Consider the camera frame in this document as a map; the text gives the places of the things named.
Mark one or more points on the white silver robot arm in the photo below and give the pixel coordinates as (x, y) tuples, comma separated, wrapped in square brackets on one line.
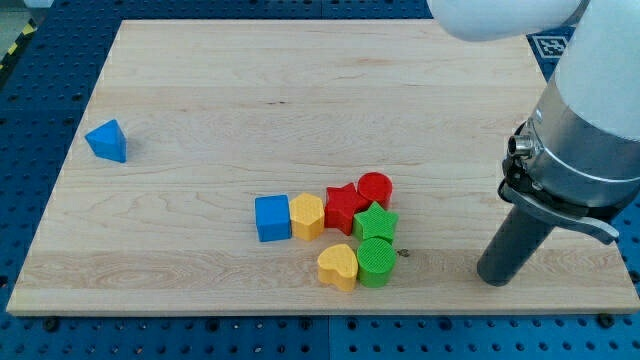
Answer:
[(574, 163)]

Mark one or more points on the light wooden board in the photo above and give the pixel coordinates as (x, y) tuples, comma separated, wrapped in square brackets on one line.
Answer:
[(218, 113)]

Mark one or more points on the red star block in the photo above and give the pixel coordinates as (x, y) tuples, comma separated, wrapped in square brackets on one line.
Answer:
[(342, 204)]

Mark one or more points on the yellow hexagon block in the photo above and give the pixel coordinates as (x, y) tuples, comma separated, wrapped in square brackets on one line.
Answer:
[(307, 216)]

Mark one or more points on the red cylinder block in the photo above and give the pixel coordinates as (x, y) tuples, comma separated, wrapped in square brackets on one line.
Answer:
[(376, 187)]

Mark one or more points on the blue cube block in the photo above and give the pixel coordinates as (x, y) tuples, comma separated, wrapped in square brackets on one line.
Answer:
[(272, 218)]

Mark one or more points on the green star block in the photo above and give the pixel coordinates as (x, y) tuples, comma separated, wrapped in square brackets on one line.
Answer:
[(375, 222)]

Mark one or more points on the yellow heart block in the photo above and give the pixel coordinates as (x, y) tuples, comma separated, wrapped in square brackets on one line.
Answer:
[(338, 266)]

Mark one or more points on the green cylinder block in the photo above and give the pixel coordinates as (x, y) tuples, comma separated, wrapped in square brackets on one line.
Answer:
[(376, 259)]

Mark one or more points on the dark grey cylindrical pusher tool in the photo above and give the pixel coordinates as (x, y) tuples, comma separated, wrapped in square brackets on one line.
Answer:
[(510, 250)]

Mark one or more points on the blue triangular prism block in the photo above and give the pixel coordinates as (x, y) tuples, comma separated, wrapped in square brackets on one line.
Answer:
[(108, 142)]

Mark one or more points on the black white fiducial marker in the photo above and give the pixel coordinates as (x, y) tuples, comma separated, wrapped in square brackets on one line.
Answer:
[(549, 46)]

